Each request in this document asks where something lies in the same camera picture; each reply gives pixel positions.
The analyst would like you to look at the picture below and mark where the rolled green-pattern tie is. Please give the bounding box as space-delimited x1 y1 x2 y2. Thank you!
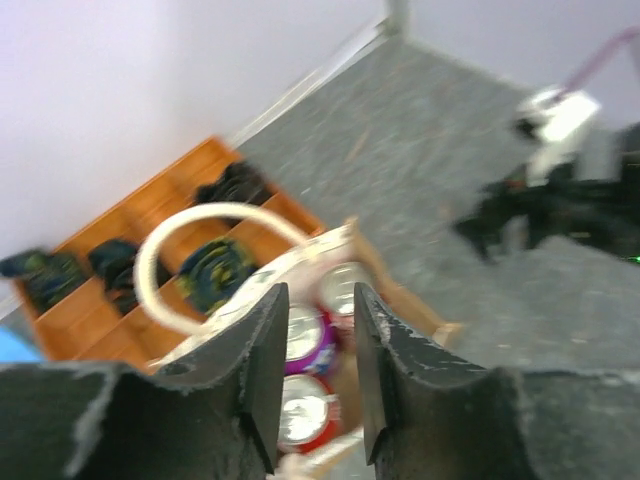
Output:
176 237 258 315

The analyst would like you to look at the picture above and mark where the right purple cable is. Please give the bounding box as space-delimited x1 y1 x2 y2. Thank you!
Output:
559 26 640 96

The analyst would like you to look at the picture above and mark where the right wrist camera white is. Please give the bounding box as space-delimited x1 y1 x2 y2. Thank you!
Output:
510 85 603 181

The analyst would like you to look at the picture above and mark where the red soda can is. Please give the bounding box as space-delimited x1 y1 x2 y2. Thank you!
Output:
318 262 371 330
277 374 342 454

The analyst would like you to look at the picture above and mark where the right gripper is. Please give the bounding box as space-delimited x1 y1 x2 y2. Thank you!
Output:
453 169 620 262

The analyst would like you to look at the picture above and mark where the wooden compartment tray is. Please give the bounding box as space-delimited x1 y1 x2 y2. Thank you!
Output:
13 135 327 374

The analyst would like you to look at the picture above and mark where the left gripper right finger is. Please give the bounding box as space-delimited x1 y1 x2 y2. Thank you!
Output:
352 282 640 480

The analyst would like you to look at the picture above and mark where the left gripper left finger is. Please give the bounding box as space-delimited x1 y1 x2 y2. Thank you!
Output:
1 283 289 479

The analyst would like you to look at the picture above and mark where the rolled tie outside tray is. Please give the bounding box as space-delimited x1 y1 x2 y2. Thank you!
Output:
1 249 88 314

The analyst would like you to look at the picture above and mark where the canvas tote bag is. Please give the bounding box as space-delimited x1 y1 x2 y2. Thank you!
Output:
133 201 464 480

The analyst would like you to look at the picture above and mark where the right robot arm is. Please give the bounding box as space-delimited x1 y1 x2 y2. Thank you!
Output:
453 123 639 264

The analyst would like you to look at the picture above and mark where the blue space-print cloth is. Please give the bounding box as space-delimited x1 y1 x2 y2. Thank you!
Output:
0 326 45 363

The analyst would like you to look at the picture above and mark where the rolled dark tie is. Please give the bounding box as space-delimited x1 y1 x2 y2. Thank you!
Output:
88 238 139 315

